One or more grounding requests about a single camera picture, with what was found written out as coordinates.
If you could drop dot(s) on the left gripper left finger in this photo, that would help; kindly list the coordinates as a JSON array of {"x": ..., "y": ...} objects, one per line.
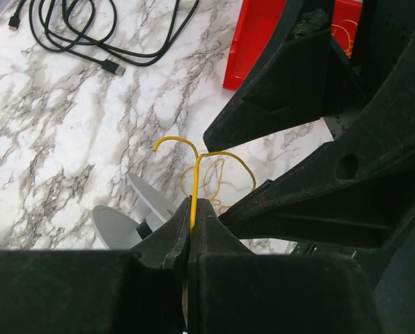
[{"x": 167, "y": 248}]

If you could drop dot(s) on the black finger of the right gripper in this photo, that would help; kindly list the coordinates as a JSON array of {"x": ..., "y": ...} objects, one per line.
[{"x": 301, "y": 75}]

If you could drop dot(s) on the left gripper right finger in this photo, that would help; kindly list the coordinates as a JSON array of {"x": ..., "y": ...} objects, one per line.
[{"x": 221, "y": 277}]

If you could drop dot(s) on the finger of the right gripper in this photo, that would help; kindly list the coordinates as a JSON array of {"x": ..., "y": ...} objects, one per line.
[{"x": 357, "y": 191}]

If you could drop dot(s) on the grey cable spool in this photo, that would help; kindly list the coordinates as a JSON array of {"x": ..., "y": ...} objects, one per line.
[{"x": 121, "y": 231}]

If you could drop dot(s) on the red plastic bin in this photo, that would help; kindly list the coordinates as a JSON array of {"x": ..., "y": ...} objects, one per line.
[{"x": 256, "y": 24}]

